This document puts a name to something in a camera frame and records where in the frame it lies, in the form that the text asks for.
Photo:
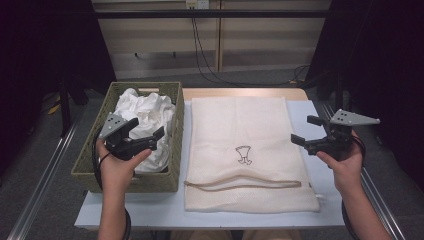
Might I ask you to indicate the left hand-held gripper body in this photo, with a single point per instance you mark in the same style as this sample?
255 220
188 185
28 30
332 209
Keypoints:
116 133

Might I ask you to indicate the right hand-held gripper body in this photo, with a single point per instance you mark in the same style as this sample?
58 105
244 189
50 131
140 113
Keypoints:
338 140

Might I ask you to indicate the white garment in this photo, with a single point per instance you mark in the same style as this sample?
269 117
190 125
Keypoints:
150 110

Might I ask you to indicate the green woven basket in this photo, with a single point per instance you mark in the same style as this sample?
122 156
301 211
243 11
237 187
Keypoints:
90 156

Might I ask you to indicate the cream mesh laundry bag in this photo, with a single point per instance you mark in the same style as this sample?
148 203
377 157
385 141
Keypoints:
233 126

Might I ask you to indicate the person's right hand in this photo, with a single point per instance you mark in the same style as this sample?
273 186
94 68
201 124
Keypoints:
348 173

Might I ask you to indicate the person's left hand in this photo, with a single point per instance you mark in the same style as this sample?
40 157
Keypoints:
115 175

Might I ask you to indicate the black metal stand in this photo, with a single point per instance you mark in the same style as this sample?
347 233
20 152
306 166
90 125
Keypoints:
65 110

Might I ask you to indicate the yellow floor tape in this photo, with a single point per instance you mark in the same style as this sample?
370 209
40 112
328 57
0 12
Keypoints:
55 107

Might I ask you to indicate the dark curtain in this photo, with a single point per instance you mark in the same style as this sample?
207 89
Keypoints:
383 50
33 50

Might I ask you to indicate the person's right leg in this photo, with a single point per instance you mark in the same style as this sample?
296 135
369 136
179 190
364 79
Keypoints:
270 235

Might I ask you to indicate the person's leg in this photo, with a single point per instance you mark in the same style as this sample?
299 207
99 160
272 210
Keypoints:
270 235
200 235

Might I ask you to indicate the person's left leg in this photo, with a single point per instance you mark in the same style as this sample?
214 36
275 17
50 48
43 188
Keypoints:
200 235

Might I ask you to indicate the black horizontal bar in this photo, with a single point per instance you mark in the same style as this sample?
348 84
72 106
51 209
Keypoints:
166 14

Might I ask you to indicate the metal floor rail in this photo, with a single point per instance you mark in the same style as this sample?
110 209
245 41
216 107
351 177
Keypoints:
43 180
376 196

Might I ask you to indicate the white wall socket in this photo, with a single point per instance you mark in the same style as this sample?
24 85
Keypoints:
197 3

